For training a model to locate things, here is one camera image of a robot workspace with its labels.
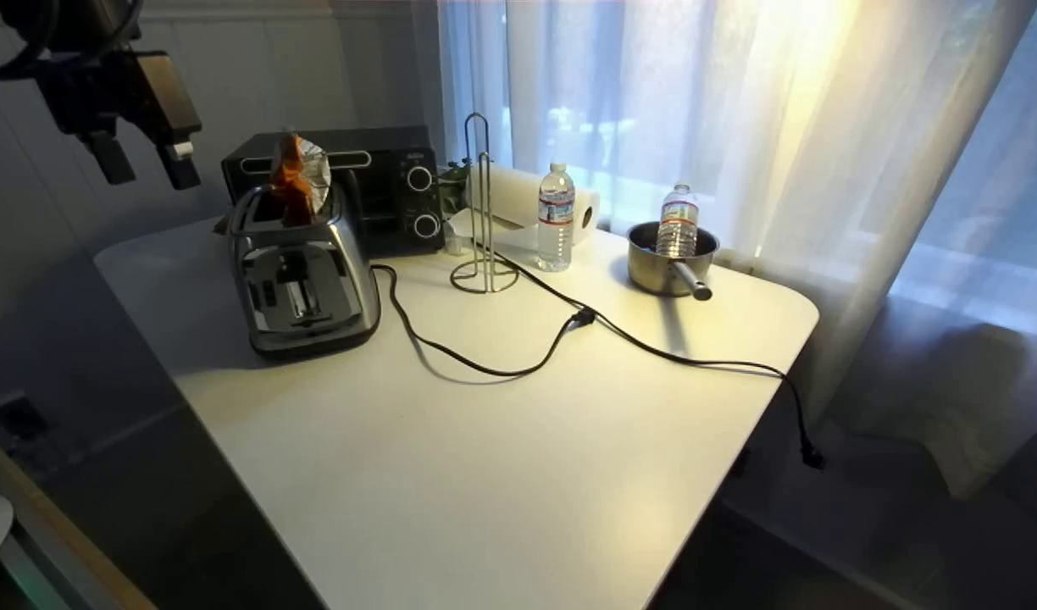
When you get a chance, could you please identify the silver two-slot toaster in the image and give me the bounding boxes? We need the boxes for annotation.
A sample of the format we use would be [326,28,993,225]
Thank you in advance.
[225,188,380,360]

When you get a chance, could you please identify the water bottle in pot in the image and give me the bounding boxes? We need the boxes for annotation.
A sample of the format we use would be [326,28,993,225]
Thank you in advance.
[658,184,700,258]

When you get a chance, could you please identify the white paper towel roll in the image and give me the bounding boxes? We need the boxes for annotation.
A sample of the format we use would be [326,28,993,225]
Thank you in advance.
[493,167,599,229]

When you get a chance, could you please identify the white sheer curtain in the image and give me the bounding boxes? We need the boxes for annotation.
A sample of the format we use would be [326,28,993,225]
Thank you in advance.
[433,0,1037,409]

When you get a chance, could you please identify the metal paper towel holder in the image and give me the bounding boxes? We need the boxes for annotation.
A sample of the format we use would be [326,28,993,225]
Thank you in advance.
[450,112,519,296]

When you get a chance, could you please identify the white table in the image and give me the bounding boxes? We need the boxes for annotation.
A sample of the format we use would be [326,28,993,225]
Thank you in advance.
[99,220,818,610]

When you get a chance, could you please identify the small steel saucepan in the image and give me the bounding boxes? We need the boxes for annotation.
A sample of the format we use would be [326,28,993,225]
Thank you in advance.
[629,220,718,301]

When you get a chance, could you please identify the black power cord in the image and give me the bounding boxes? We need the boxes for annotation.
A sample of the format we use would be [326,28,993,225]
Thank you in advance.
[368,249,829,470]

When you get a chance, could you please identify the clear water bottle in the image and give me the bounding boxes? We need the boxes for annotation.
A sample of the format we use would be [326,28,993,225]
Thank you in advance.
[539,163,578,270]

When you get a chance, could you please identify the black toaster oven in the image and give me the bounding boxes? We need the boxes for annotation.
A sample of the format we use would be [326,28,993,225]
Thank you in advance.
[221,125,444,258]

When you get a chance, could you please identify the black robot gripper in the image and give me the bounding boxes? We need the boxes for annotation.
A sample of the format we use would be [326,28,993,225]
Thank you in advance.
[0,0,199,189]

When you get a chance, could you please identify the orange snack bag in toaster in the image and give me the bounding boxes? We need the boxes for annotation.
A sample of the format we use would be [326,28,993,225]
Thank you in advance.
[273,132,334,225]

